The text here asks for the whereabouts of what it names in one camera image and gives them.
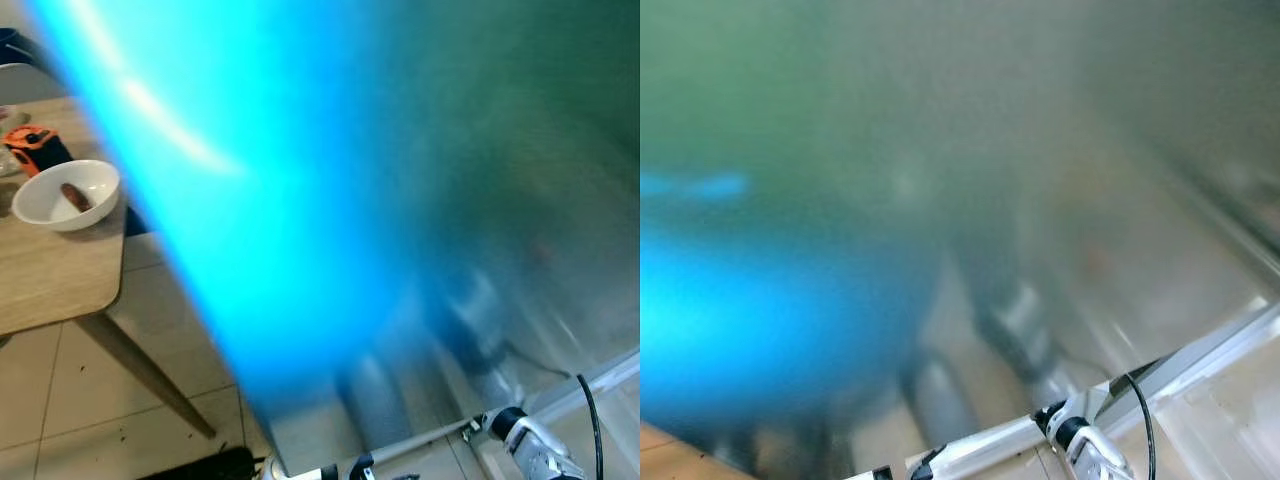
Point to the white bowl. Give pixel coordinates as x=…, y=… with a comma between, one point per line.
x=40, y=205

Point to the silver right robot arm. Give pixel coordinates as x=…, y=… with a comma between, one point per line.
x=1095, y=455
x=545, y=455

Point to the brown sausage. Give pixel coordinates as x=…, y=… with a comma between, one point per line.
x=76, y=197

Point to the grey chair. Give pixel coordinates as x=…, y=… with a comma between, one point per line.
x=20, y=85

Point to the large black floor mat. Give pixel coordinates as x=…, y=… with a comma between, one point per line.
x=200, y=468

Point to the dark blue bucket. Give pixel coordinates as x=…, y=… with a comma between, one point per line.
x=8, y=40

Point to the light wooden dining table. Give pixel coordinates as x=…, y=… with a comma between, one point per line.
x=50, y=270

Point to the orange and black device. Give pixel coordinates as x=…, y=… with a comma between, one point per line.
x=35, y=145

